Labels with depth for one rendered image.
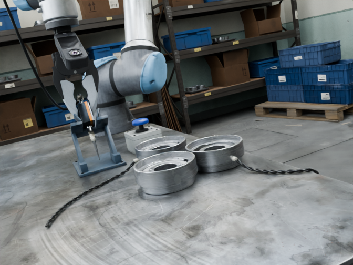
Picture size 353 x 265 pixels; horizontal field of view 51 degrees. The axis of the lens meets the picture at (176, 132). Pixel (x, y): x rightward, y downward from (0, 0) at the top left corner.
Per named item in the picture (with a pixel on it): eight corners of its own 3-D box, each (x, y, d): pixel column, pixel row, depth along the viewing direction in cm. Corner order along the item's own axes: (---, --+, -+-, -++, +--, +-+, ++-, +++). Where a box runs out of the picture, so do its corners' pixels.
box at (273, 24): (286, 31, 495) (282, 2, 487) (256, 36, 482) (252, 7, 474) (269, 33, 533) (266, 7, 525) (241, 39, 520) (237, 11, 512)
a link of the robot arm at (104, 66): (101, 99, 126) (92, 60, 123) (135, 94, 121) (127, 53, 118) (81, 106, 115) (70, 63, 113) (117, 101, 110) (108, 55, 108)
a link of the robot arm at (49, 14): (76, -5, 77) (35, 0, 74) (81, 18, 78) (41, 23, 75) (72, 2, 83) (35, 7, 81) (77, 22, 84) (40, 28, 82)
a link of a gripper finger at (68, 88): (76, 116, 87) (72, 77, 85) (80, 119, 81) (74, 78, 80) (63, 118, 86) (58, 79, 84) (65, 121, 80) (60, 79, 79)
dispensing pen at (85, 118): (93, 158, 76) (72, 90, 81) (93, 165, 79) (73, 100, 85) (103, 155, 76) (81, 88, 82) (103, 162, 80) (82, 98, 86)
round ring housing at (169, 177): (155, 202, 55) (149, 177, 54) (128, 186, 64) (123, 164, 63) (211, 180, 60) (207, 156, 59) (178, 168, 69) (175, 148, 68)
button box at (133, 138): (164, 147, 86) (161, 127, 85) (136, 155, 84) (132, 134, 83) (153, 142, 94) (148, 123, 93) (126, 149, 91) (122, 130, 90)
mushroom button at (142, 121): (154, 138, 87) (149, 117, 86) (138, 142, 85) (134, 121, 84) (148, 135, 90) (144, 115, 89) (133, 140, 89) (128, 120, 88)
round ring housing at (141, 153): (176, 150, 82) (173, 132, 81) (198, 159, 72) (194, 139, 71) (132, 163, 78) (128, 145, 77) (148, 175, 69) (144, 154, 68)
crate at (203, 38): (199, 47, 493) (196, 30, 489) (213, 44, 459) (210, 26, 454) (164, 53, 474) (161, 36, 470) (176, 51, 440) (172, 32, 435)
